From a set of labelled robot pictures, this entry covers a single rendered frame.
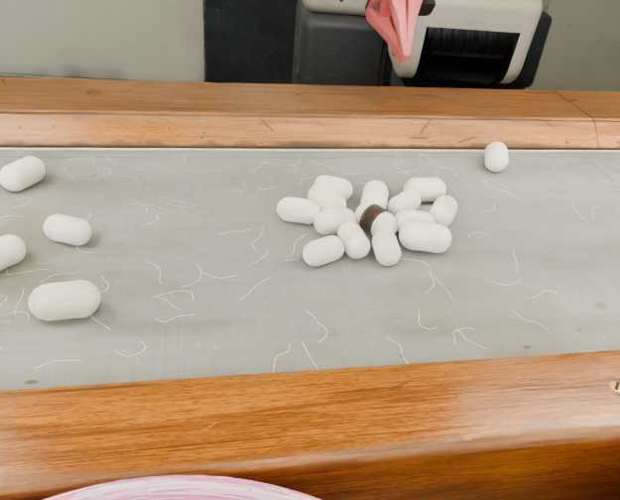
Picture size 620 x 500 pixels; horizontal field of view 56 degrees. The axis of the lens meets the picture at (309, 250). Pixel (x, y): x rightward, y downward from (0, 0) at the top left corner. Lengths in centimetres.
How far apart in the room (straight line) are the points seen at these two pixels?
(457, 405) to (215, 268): 18
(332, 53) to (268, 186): 88
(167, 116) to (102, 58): 208
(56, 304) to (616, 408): 29
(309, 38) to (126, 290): 103
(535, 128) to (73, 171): 45
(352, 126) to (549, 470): 37
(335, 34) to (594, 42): 172
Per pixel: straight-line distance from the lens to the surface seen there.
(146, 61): 260
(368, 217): 43
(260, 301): 37
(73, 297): 35
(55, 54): 268
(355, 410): 28
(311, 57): 135
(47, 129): 57
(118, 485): 25
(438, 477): 29
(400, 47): 59
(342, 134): 57
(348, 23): 134
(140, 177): 51
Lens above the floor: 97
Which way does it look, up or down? 34 degrees down
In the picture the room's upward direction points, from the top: 6 degrees clockwise
